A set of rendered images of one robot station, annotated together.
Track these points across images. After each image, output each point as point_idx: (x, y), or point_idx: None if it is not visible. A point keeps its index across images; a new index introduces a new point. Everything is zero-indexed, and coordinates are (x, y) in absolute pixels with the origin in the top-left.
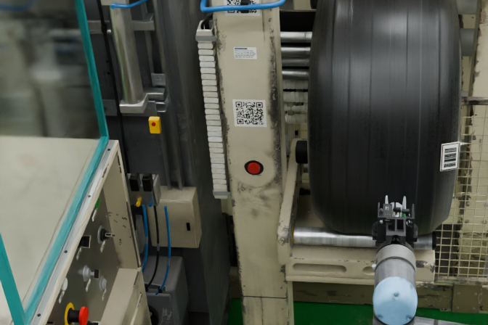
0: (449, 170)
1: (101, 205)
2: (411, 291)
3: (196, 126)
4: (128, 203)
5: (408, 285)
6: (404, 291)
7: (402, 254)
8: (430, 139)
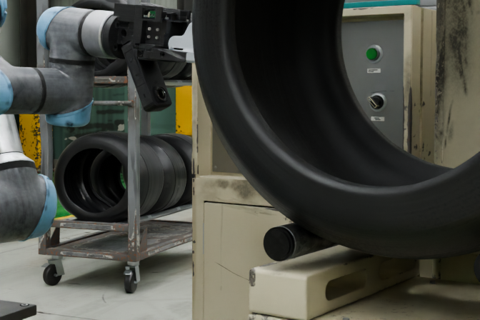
0: (194, 1)
1: (395, 77)
2: (49, 13)
3: None
4: (406, 92)
5: (56, 10)
6: (51, 8)
7: (98, 11)
8: None
